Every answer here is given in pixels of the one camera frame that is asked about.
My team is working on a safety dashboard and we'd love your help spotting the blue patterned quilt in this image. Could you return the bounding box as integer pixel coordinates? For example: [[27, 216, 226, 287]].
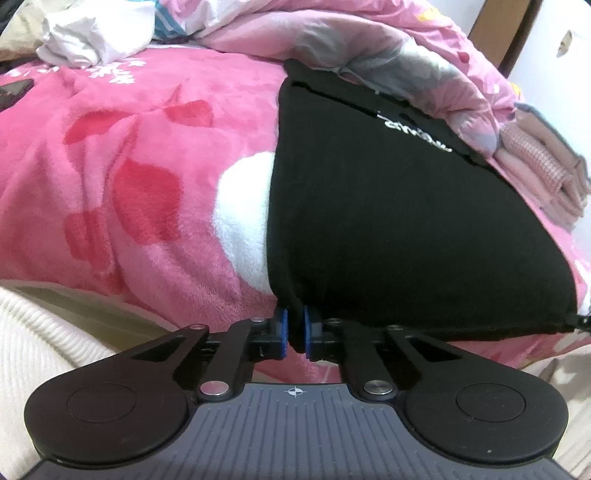
[[152, 0, 190, 42]]

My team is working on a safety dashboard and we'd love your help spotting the pink floral duvet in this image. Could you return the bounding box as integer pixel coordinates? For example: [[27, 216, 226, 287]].
[[154, 0, 525, 160]]

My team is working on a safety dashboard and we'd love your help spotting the light blue folded towel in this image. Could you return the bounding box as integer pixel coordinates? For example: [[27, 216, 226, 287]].
[[515, 102, 555, 121]]

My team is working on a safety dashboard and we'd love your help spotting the brown wooden door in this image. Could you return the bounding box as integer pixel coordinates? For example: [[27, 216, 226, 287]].
[[466, 0, 546, 77]]

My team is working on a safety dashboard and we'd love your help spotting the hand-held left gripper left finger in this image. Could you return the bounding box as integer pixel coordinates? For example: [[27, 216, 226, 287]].
[[130, 308, 289, 401]]

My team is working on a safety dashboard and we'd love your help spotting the pink plush bed blanket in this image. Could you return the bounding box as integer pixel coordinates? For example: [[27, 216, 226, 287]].
[[0, 41, 591, 384]]

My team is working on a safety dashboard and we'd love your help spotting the white crumpled garment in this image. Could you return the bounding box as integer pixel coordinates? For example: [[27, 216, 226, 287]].
[[36, 8, 155, 66]]

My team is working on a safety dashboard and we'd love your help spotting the black smartphone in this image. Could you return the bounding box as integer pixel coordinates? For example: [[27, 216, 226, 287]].
[[0, 78, 35, 112]]

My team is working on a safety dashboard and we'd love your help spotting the white ribbed knit sweater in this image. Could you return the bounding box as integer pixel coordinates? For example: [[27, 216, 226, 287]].
[[0, 286, 204, 480]]

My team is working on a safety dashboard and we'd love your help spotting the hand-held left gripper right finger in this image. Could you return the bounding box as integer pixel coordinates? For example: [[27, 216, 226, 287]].
[[305, 305, 464, 400]]

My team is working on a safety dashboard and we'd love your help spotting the black t-shirt with white print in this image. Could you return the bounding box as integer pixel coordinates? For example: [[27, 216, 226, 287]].
[[266, 58, 580, 344]]

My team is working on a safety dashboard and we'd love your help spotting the pale pink folded blanket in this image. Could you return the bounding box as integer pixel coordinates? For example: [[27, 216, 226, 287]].
[[522, 115, 588, 164]]

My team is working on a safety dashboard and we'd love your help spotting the beige garment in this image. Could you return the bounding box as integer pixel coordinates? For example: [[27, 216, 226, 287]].
[[0, 0, 75, 56]]

